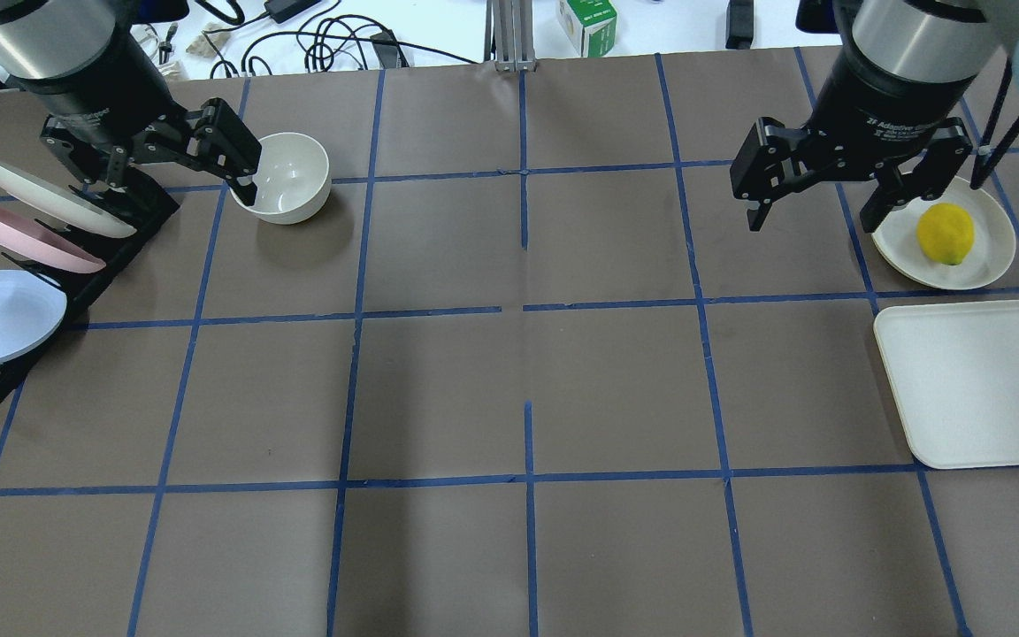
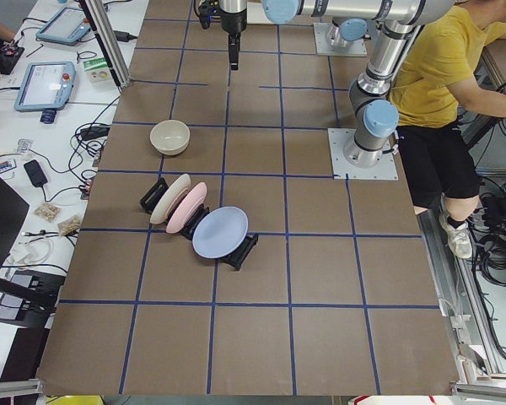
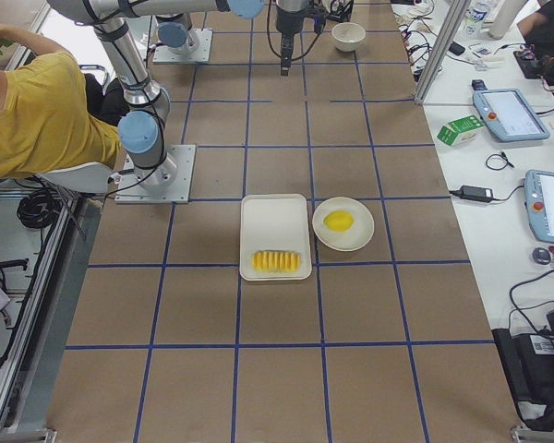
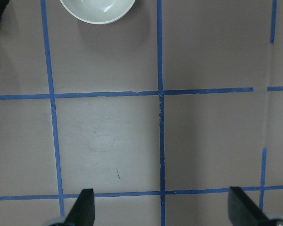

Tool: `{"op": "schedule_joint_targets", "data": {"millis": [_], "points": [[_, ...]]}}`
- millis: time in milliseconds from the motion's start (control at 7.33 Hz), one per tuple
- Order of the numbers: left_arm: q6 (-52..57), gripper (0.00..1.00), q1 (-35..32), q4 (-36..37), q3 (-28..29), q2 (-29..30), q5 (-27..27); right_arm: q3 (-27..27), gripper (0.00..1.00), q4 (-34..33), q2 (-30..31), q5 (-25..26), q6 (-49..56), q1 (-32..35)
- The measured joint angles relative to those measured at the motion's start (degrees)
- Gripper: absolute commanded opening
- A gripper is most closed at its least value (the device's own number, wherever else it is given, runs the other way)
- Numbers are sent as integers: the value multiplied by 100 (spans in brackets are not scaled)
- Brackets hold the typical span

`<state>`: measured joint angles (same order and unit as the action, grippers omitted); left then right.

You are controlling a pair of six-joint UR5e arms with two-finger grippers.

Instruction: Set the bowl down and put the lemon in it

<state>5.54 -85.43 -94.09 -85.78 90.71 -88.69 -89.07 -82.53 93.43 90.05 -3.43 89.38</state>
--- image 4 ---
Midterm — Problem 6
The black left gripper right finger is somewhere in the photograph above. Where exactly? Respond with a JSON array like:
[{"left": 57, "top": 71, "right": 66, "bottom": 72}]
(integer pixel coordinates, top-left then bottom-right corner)
[{"left": 228, "top": 186, "right": 274, "bottom": 226}]

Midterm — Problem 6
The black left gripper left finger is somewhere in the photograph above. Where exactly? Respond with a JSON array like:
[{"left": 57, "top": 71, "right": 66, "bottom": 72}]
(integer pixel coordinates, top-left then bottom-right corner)
[{"left": 64, "top": 188, "right": 95, "bottom": 226}]

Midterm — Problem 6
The white bowl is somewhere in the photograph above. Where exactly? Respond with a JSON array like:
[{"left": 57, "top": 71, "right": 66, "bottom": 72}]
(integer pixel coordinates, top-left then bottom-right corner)
[{"left": 61, "top": 0, "right": 135, "bottom": 24}]

